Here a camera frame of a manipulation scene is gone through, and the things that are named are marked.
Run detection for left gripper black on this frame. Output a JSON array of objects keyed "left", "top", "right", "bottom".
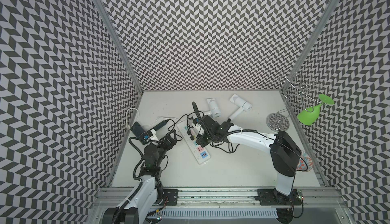
[{"left": 155, "top": 129, "right": 176, "bottom": 167}]

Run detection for white blow dryer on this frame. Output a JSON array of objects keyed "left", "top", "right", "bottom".
[
  {"left": 199, "top": 98, "right": 221, "bottom": 119},
  {"left": 228, "top": 94, "right": 252, "bottom": 121}
]

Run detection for white power strip colourful sockets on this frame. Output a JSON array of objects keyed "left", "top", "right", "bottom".
[{"left": 177, "top": 121, "right": 211, "bottom": 165}]

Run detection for dryer black cord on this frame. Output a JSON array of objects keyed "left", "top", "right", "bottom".
[
  {"left": 175, "top": 111, "right": 211, "bottom": 133},
  {"left": 210, "top": 119, "right": 241, "bottom": 154}
]

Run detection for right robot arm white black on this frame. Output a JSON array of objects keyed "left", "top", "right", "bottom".
[{"left": 192, "top": 102, "right": 303, "bottom": 197}]

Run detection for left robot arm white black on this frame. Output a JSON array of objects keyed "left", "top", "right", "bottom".
[{"left": 102, "top": 129, "right": 177, "bottom": 224}]

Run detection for colourful patterned ceramic bowl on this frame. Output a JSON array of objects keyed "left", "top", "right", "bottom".
[{"left": 297, "top": 151, "right": 313, "bottom": 172}]

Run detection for green plastic wine glass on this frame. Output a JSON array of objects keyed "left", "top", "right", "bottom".
[{"left": 297, "top": 94, "right": 335, "bottom": 126}]

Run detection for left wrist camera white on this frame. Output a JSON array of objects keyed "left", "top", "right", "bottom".
[{"left": 143, "top": 129, "right": 159, "bottom": 142}]

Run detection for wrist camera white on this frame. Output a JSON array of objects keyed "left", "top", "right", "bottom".
[
  {"left": 143, "top": 129, "right": 159, "bottom": 142},
  {"left": 192, "top": 118, "right": 203, "bottom": 136}
]

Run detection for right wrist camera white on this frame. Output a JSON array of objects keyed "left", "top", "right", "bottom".
[{"left": 192, "top": 118, "right": 203, "bottom": 136}]

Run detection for white cable at wall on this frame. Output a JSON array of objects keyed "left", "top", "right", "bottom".
[{"left": 126, "top": 107, "right": 171, "bottom": 130}]

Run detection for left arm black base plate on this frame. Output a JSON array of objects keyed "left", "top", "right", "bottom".
[{"left": 158, "top": 188, "right": 179, "bottom": 206}]

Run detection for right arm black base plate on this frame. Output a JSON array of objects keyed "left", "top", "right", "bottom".
[{"left": 255, "top": 188, "right": 303, "bottom": 206}]

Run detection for metal wire glass rack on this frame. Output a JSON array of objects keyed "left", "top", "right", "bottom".
[{"left": 281, "top": 72, "right": 320, "bottom": 109}]

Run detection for aluminium front rail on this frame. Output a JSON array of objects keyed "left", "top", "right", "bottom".
[{"left": 92, "top": 187, "right": 347, "bottom": 209}]

